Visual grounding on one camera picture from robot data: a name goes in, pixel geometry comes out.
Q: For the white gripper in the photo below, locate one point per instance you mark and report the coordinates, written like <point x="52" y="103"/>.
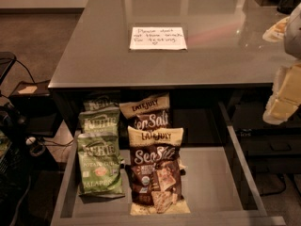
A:
<point x="293" y="34"/>

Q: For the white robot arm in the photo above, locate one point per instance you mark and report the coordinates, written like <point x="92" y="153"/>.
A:
<point x="287" y="30"/>

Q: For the grey open bottom drawer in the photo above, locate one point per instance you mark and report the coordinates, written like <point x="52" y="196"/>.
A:
<point x="217" y="185"/>

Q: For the grey counter cabinet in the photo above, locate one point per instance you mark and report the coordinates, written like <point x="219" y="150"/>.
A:
<point x="224" y="48"/>

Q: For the rear brown sea salt bag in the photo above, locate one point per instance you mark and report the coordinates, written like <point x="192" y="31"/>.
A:
<point x="148" y="114"/>

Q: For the brown sea salt bag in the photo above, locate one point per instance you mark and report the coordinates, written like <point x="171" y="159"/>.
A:
<point x="155" y="172"/>
<point x="148" y="114"/>

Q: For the front brown sea salt bag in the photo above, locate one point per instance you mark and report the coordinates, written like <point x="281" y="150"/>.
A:
<point x="155" y="172"/>

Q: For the rear green jalapeno chip bag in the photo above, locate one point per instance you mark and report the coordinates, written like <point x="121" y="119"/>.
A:
<point x="96" y="101"/>

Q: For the green jalapeno chip bag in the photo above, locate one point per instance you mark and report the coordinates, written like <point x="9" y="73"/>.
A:
<point x="100" y="162"/>
<point x="102" y="120"/>
<point x="96" y="101"/>

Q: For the middle green jalapeno chip bag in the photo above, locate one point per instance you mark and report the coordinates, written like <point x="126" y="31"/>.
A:
<point x="102" y="120"/>

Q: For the front green jalapeno chip bag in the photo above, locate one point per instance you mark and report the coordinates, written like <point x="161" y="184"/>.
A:
<point x="100" y="162"/>

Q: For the white handwritten paper note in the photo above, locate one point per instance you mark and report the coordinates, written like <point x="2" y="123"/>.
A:
<point x="157" y="38"/>

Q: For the small dark side table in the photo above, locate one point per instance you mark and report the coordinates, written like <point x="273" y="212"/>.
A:
<point x="31" y="89"/>

